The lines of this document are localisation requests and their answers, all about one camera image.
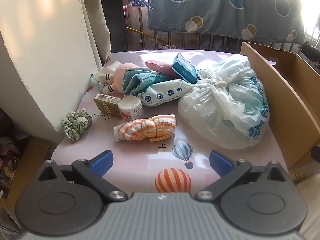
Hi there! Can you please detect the white yogurt cup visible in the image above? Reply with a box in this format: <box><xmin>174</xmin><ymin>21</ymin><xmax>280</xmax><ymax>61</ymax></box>
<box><xmin>118</xmin><ymin>97</ymin><xmax>144</xmax><ymax>122</ymax></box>

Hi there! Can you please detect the pink plush doll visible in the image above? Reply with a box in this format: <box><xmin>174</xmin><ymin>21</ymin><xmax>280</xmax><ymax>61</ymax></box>
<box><xmin>101</xmin><ymin>63</ymin><xmax>140</xmax><ymax>98</ymax></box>

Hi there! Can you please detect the brown cardboard panel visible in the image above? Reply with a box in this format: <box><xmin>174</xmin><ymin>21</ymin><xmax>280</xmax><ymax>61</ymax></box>
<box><xmin>6</xmin><ymin>137</ymin><xmax>59</xmax><ymax>207</ymax></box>

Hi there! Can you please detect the pink cloth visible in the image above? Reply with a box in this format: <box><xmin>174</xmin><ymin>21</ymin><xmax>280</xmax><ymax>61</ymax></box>
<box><xmin>145</xmin><ymin>60</ymin><xmax>180</xmax><ymax>79</ymax></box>

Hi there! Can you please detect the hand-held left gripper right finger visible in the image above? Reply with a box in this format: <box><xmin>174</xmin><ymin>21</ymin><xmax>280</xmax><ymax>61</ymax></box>
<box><xmin>194</xmin><ymin>150</ymin><xmax>292</xmax><ymax>203</ymax></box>

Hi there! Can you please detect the white plastic bag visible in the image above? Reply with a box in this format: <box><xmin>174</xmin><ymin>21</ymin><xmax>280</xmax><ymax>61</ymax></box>
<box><xmin>177</xmin><ymin>54</ymin><xmax>270</xmax><ymax>150</ymax></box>

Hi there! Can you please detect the metal balcony railing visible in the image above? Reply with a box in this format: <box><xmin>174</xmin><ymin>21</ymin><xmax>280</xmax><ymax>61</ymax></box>
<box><xmin>124</xmin><ymin>5</ymin><xmax>308</xmax><ymax>53</ymax></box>

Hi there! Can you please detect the white wet wipes pack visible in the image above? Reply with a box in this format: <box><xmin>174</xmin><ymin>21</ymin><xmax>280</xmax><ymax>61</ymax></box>
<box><xmin>138</xmin><ymin>79</ymin><xmax>194</xmax><ymax>108</ymax></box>

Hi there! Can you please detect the blue circle-print bedsheet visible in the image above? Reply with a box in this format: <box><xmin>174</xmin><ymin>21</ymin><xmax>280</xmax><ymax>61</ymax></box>
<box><xmin>147</xmin><ymin>0</ymin><xmax>305</xmax><ymax>43</ymax></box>

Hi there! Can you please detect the yellow stick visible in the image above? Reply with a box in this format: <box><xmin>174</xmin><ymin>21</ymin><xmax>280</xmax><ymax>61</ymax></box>
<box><xmin>126</xmin><ymin>26</ymin><xmax>155</xmax><ymax>40</ymax></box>

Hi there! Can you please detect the large brown cardboard box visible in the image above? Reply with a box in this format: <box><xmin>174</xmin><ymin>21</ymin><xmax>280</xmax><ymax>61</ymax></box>
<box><xmin>240</xmin><ymin>41</ymin><xmax>320</xmax><ymax>178</ymax></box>

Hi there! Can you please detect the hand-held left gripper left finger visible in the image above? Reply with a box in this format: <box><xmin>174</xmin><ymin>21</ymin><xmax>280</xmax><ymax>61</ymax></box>
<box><xmin>37</xmin><ymin>149</ymin><xmax>128</xmax><ymax>203</ymax></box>

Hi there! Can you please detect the orange striped towel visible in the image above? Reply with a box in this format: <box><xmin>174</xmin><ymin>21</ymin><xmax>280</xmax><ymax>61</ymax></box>
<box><xmin>114</xmin><ymin>114</ymin><xmax>177</xmax><ymax>143</ymax></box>

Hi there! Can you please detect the black ribbed panel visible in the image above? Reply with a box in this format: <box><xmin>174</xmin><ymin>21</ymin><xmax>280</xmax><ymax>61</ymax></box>
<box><xmin>96</xmin><ymin>0</ymin><xmax>129</xmax><ymax>53</ymax></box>

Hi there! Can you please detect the teal knitted towel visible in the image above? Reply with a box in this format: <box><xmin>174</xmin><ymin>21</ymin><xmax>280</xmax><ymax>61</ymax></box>
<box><xmin>122</xmin><ymin>68</ymin><xmax>160</xmax><ymax>97</ymax></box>

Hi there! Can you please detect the dark printed packaging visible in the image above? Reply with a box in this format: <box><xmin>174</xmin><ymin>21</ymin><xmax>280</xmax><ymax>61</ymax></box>
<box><xmin>0</xmin><ymin>107</ymin><xmax>31</xmax><ymax>199</ymax></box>

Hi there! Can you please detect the teal cardboard box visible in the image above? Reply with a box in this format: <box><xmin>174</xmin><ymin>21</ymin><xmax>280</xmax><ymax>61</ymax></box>
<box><xmin>171</xmin><ymin>54</ymin><xmax>198</xmax><ymax>84</ymax></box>

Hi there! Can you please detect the beige cloth cover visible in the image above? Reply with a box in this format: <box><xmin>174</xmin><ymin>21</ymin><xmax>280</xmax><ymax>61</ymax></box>
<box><xmin>79</xmin><ymin>0</ymin><xmax>112</xmax><ymax>63</ymax></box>

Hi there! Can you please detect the brown drink carton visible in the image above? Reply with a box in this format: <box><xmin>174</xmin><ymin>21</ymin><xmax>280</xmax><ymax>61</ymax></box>
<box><xmin>94</xmin><ymin>93</ymin><xmax>122</xmax><ymax>118</ymax></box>

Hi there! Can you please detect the black device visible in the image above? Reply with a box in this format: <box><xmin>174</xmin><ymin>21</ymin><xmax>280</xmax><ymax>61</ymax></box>
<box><xmin>299</xmin><ymin>41</ymin><xmax>320</xmax><ymax>68</ymax></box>

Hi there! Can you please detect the green fabric scrunchie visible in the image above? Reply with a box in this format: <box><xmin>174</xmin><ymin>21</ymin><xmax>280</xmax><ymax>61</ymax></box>
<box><xmin>62</xmin><ymin>108</ymin><xmax>93</xmax><ymax>142</ymax></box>

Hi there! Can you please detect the clear white plastic packet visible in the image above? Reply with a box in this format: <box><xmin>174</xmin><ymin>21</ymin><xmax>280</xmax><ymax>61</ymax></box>
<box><xmin>90</xmin><ymin>62</ymin><xmax>123</xmax><ymax>93</ymax></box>

